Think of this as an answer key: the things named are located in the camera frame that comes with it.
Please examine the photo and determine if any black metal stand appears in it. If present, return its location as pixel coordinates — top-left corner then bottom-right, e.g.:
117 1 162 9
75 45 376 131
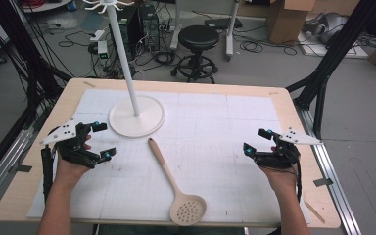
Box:
0 0 64 131
286 0 376 140

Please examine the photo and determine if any person's left hand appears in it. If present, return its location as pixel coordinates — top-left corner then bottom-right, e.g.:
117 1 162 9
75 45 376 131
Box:
53 134 93 191

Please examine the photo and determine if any beige slotted spoon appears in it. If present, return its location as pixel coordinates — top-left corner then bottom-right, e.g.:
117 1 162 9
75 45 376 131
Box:
147 137 208 227

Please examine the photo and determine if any white power strip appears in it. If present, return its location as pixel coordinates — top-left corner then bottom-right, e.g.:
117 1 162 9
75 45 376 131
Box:
89 29 107 44

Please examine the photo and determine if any person's right hand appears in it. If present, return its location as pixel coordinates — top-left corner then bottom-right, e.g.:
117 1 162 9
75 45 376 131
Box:
258 146 298 198

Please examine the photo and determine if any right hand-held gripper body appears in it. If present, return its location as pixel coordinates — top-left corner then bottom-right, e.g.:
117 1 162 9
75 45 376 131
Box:
254 126 324 170

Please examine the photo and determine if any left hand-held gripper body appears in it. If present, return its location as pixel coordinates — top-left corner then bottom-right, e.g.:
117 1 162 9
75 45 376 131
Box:
39 118 96 169

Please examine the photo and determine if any white grid mat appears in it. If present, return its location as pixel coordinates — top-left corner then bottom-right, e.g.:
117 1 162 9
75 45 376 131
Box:
26 88 311 225

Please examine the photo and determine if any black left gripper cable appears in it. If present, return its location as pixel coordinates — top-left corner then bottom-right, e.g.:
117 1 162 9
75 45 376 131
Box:
40 145 56 204

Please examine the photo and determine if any tall cardboard box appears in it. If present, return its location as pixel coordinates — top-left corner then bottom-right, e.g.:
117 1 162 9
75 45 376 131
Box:
265 0 316 45

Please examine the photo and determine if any black round stool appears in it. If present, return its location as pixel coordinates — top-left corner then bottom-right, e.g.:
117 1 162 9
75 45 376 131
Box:
170 24 221 85

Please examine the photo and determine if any white frame leg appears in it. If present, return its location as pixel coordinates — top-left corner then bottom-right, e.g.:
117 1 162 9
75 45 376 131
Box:
224 0 242 62
169 0 183 51

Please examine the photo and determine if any aluminium rail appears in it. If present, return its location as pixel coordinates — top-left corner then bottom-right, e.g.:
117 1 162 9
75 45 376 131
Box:
294 105 362 235
0 125 37 214

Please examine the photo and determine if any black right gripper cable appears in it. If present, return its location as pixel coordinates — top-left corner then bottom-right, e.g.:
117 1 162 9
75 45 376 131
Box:
293 161 304 204

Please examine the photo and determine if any black computer tower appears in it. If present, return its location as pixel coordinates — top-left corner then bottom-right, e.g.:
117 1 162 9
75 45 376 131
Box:
138 13 162 53

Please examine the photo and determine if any grey device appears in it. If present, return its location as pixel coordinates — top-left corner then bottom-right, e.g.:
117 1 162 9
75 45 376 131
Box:
303 12 350 45

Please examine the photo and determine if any flat black box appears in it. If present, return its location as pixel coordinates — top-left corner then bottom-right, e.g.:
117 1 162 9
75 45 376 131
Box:
204 17 244 31

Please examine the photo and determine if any white hook rack stand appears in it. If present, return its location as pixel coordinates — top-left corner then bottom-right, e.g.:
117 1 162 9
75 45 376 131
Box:
82 0 166 139

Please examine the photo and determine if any coiled black cable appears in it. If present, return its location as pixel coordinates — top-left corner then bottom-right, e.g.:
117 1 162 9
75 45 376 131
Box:
239 38 264 55

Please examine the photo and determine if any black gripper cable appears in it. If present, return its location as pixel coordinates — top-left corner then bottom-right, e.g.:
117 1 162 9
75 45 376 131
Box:
40 145 56 204
293 161 304 204

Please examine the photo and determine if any thin wooden stick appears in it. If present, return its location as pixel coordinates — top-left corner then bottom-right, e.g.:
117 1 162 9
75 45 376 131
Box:
303 200 326 225

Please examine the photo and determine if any black tape strip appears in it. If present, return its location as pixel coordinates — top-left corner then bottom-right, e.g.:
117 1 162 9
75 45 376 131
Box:
312 177 334 188
7 164 33 174

